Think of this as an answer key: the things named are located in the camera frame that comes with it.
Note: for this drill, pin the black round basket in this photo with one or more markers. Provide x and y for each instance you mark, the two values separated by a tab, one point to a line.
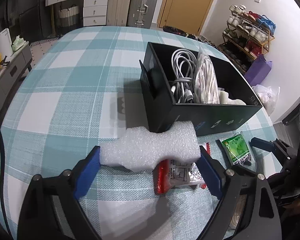
173	30

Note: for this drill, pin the black cardboard box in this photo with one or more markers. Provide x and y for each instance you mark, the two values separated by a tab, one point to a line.
182	85

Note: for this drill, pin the red white tissue pack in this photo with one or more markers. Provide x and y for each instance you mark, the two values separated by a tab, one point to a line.
169	174

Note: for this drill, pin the person's right hand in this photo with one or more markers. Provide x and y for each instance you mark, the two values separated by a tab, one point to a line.
295	207

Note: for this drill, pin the checkered tablecloth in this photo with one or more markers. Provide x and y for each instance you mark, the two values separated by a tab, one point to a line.
86	91

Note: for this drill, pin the wooden door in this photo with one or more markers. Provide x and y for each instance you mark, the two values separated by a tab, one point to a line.
187	15

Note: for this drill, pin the green white packet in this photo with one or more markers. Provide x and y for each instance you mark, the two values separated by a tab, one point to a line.
237	150

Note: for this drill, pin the silver suitcase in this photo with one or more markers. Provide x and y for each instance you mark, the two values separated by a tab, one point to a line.
141	13

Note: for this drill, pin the beige suitcase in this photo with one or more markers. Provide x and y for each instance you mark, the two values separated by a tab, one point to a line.
117	12

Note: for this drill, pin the white plastic bag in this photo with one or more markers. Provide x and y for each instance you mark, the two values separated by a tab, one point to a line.
267	96

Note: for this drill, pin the dark refrigerator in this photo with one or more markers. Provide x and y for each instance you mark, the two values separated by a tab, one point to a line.
29	19

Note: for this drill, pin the purple bag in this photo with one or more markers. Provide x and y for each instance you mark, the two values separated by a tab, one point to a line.
258	70

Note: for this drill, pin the woven laundry basket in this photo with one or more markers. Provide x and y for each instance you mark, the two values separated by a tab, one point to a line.
69	17

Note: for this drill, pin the white drawer desk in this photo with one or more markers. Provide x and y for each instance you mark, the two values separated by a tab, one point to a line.
92	12

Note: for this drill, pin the grey side cabinet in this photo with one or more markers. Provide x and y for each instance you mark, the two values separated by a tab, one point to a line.
9	75

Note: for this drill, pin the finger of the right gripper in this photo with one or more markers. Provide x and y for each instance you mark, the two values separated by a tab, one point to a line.
284	153

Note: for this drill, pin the wooden shoe rack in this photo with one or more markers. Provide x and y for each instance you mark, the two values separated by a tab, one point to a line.
247	36

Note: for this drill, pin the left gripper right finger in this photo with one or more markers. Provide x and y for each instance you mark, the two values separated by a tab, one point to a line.
259	218

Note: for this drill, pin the white foam block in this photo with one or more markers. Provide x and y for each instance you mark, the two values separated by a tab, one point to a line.
139	149

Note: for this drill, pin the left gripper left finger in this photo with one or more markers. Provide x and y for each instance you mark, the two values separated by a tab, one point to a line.
51	208

